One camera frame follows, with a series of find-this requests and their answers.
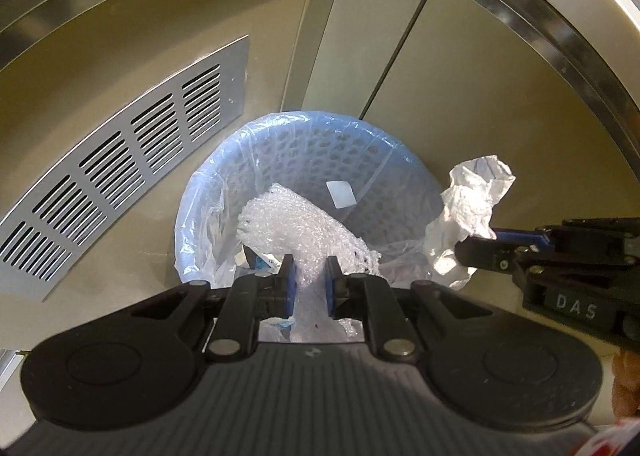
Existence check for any red white patterned cloth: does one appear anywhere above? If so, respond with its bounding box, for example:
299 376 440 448
570 415 640 456

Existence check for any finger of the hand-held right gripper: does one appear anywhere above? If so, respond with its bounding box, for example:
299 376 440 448
492 217 640 267
454 235 531 279

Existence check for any clear bubble wrap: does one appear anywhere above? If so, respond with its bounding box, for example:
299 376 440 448
236 182 385 339

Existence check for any blue white small wrapper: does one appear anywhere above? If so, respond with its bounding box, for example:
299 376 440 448
243 246 285 277

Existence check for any blue lined waste basket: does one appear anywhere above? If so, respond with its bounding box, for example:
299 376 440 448
174 110 454 343

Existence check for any white sticker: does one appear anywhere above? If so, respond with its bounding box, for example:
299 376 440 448
326 180 357 209

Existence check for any metal vent grille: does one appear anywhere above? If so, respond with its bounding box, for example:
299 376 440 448
0 34 251 303

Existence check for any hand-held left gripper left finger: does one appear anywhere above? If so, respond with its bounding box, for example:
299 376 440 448
125 255 297 363

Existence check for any white paper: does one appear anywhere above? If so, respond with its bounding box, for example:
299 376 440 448
424 155 517 291

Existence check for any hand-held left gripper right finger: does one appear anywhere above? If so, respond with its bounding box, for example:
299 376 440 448
324 256 497 363

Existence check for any beige corner panel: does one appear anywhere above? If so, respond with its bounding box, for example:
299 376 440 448
282 0 458 123

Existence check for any person's right hand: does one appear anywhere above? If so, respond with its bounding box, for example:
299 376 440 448
612 350 640 421

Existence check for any beige cabinet door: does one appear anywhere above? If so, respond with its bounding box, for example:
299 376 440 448
360 0 640 297
0 0 323 354

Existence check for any blue mesh waste basket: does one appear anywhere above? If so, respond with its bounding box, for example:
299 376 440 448
175 110 452 337

